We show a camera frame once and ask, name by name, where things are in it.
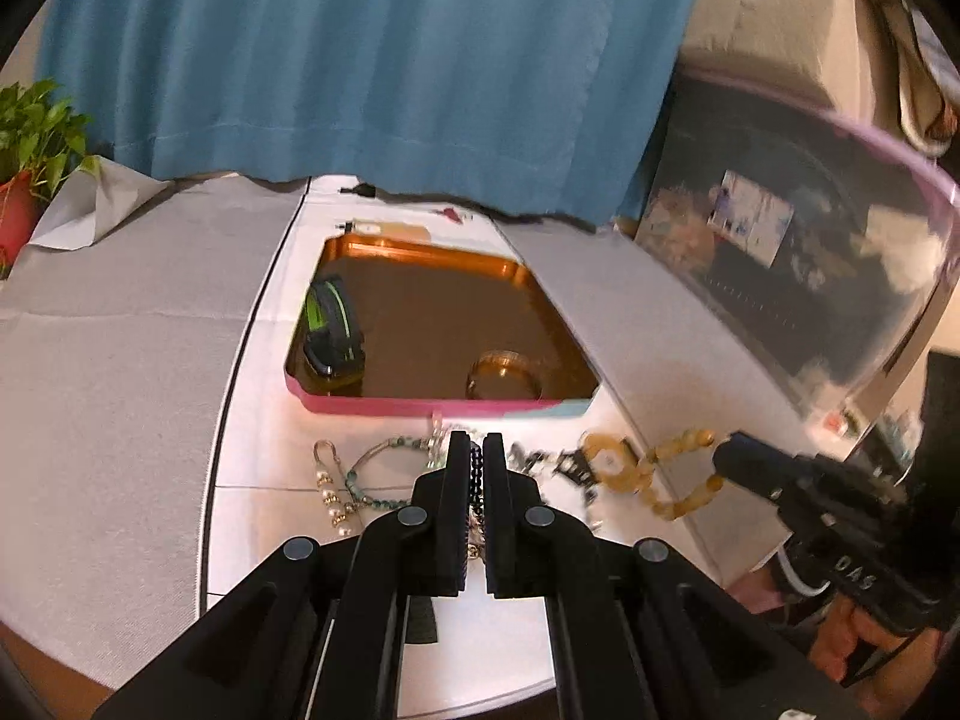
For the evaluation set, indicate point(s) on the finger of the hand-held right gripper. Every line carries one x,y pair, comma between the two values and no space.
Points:
750,461

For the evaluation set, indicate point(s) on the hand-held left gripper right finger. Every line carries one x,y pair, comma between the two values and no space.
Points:
495,480

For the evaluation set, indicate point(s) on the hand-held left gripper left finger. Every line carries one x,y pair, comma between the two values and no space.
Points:
459,480

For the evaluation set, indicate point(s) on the orange metal tray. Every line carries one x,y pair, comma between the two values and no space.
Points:
435,315

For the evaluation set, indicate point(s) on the person's right hand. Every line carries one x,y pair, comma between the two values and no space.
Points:
840,637

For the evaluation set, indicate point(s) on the clear crystal bangle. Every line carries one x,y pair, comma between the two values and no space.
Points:
501,371

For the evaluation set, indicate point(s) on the clear storage box purple lid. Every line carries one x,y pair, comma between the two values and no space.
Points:
817,277

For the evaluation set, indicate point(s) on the green black wristwatch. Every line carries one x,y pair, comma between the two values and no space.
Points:
330,322

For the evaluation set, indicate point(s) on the white label sticker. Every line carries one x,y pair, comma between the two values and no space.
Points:
750,219

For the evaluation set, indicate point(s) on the patterned fabric bag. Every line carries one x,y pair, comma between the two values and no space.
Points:
926,82

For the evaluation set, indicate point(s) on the blue curtain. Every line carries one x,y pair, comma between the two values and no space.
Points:
375,52

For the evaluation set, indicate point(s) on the beige fabric storage box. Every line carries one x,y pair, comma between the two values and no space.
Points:
772,7

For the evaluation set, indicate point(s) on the green plant in red pot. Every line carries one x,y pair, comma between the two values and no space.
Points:
30,135

